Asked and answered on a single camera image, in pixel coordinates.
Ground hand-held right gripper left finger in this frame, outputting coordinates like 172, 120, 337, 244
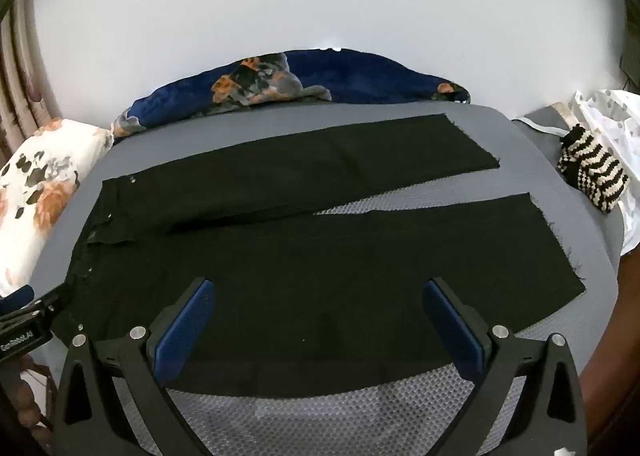
52, 277, 221, 456

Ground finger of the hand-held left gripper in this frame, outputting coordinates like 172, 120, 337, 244
0, 283, 76, 332

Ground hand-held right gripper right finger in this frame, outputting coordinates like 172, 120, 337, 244
421, 277, 589, 456

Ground black pants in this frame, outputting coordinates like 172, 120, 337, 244
52, 113, 587, 398

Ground white floral pillow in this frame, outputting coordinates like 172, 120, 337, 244
0, 118, 113, 298

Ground black white striped knit cloth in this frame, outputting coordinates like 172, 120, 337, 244
556, 125, 630, 213

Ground beige curtain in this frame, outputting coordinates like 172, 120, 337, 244
0, 0, 63, 173

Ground blue floral blanket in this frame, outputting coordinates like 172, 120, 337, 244
111, 50, 472, 139

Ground dark hanging cloth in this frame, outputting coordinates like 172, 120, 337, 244
620, 42, 640, 87

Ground wooden turned bed post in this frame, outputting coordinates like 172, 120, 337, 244
0, 356, 56, 439

